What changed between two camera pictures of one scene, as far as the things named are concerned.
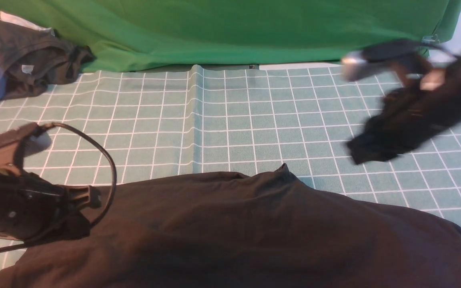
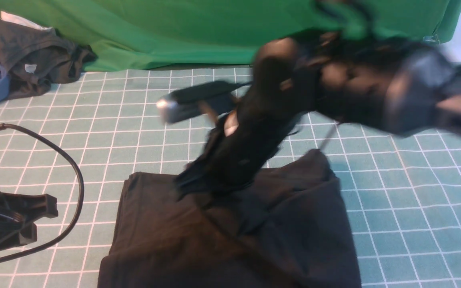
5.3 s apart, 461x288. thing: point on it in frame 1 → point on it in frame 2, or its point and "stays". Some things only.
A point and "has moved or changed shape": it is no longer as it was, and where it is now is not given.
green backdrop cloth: [133, 35] stays
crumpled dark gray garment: [29, 61] stays
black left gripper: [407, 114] → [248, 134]
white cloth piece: [11, 18] stays
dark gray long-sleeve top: [259, 229] has moved or changed shape
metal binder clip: [429, 39] stays
